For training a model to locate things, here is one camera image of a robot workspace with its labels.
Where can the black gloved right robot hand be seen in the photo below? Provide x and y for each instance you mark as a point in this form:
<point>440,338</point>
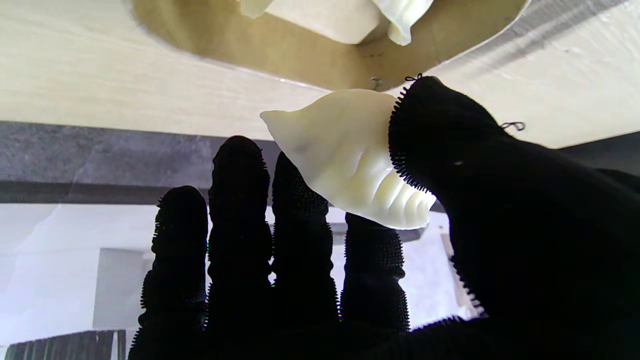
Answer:
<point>525,250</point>

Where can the white pleated dumpling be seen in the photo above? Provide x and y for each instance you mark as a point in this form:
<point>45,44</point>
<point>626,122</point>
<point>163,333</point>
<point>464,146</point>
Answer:
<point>345,150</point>
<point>402,17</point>
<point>255,7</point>

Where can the brown paper food container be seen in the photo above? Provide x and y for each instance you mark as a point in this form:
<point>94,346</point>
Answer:
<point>250,45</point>

